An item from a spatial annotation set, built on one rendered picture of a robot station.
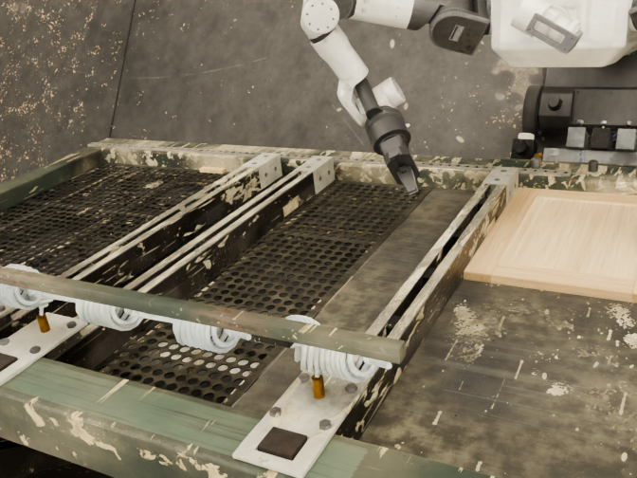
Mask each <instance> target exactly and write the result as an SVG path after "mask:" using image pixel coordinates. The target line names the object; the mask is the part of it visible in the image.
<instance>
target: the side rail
mask: <svg viewBox="0 0 637 478"><path fill-rule="evenodd" d="M101 163H104V162H103V159H102V154H101V149H90V148H84V149H82V150H79V151H78V152H76V153H73V154H71V155H69V156H65V157H63V158H60V159H58V160H55V161H53V162H51V163H48V164H46V165H45V166H42V167H40V168H38V169H35V170H33V171H31V172H28V173H26V174H24V175H20V176H18V177H15V178H13V179H12V180H9V181H7V182H5V183H2V184H0V211H1V210H3V209H5V208H7V207H9V206H11V205H14V204H16V203H18V202H20V201H22V200H24V199H27V198H29V197H31V196H33V195H34V194H36V193H40V192H42V191H44V190H46V189H48V188H50V187H53V186H55V185H57V184H59V183H61V182H63V181H66V180H67V179H69V178H71V177H73V176H75V175H79V174H81V173H83V172H85V171H87V170H90V169H92V168H94V167H96V166H98V165H100V164H101Z"/></svg>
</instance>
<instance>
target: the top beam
mask: <svg viewBox="0 0 637 478"><path fill-rule="evenodd" d="M263 418H264V415H260V414H255V413H251V412H247V411H243V410H240V409H236V408H232V407H229V406H225V405H222V404H218V403H214V402H210V401H207V400H204V399H200V398H196V397H192V396H189V395H182V394H179V393H175V392H172V391H168V390H164V389H160V388H156V387H154V386H150V385H146V384H142V383H138V382H135V381H132V380H128V379H124V378H120V377H114V376H110V375H106V374H103V373H100V372H96V371H92V370H88V369H84V368H82V367H78V366H74V365H70V364H66V363H63V362H59V361H56V360H52V359H48V358H39V359H38V360H36V361H35V362H33V363H32V364H31V365H30V366H28V368H26V369H25V370H24V371H22V372H21V373H19V374H18V375H16V376H15V377H13V378H12V379H10V380H9V381H7V382H6V383H4V384H3V385H1V386H0V437H2V438H4V439H7V440H9V441H12V442H15V443H18V444H20V445H23V446H26V447H29V448H32V449H35V450H38V451H41V452H44V453H47V454H50V455H53V456H55V457H58V458H61V459H64V460H66V461H69V462H71V463H74V464H77V465H80V466H83V467H86V468H88V469H92V470H95V471H98V472H101V473H103V474H106V475H109V476H112V477H115V478H297V477H293V476H290V475H287V474H284V473H280V472H277V471H275V470H271V469H266V468H263V467H259V466H256V465H253V464H249V463H247V462H244V461H240V460H237V459H234V458H233V456H232V454H233V453H234V452H235V451H236V450H237V449H238V447H239V446H240V444H241V443H242V442H243V441H244V440H245V439H246V437H247V436H248V435H249V434H250V432H251V431H252V430H253V429H254V428H255V427H256V425H257V424H258V423H259V422H260V421H261V420H262V419H263ZM304 478H499V477H495V476H491V475H488V474H484V473H480V472H477V471H473V470H470V469H463V468H459V467H455V466H452V465H449V464H445V463H441V462H437V461H434V460H430V459H427V458H423V457H420V456H416V455H412V454H408V453H404V452H402V451H398V450H391V449H387V448H384V447H380V446H376V445H373V444H369V443H366V442H362V441H358V440H354V439H351V438H348V437H344V436H340V435H336V434H334V435H333V437H332V438H331V439H330V441H329V442H328V444H327V446H326V447H325V449H324V450H323V452H322V453H321V454H320V456H319V457H318V459H317V461H316V462H315V463H314V465H313V466H312V467H311V468H310V470H308V472H307V473H306V475H305V476H304Z"/></svg>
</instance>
